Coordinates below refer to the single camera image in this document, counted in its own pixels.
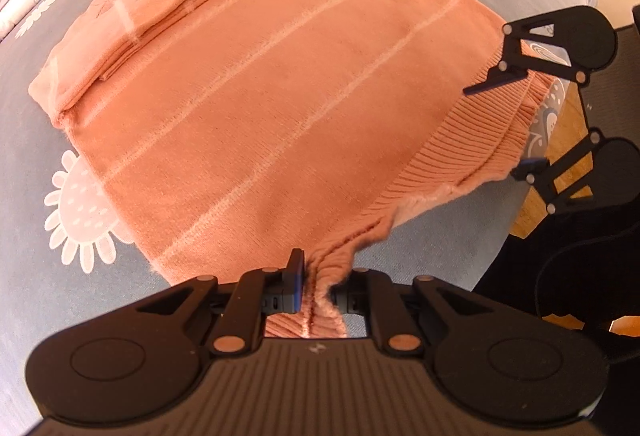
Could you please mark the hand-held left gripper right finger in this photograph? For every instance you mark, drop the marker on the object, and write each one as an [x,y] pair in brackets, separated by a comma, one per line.
[352,301]

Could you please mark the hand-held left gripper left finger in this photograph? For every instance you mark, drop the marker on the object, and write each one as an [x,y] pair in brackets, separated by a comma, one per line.
[298,281]

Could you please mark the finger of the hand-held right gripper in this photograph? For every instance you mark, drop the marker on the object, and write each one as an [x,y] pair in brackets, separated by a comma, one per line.
[537,164]
[510,76]

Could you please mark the orange striped sweater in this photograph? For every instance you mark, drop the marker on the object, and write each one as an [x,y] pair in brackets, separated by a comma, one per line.
[275,91]

